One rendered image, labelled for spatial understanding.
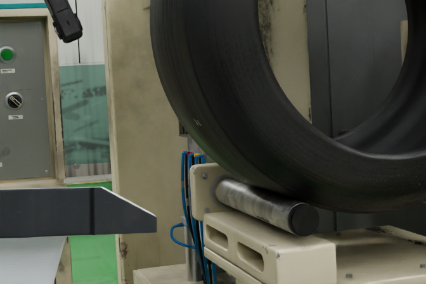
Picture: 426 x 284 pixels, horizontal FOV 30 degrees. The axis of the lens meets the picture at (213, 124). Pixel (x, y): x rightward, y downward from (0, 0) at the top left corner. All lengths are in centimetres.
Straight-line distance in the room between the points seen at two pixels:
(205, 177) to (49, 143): 50
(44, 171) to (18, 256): 151
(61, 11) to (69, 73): 910
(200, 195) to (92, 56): 891
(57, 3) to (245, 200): 42
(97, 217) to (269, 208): 89
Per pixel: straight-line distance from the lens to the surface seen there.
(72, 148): 1019
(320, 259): 110
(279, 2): 147
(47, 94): 178
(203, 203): 140
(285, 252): 108
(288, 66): 146
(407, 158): 112
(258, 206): 119
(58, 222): 26
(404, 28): 171
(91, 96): 1018
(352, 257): 130
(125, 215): 26
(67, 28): 107
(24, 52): 177
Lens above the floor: 109
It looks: 3 degrees down
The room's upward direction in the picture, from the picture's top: 3 degrees counter-clockwise
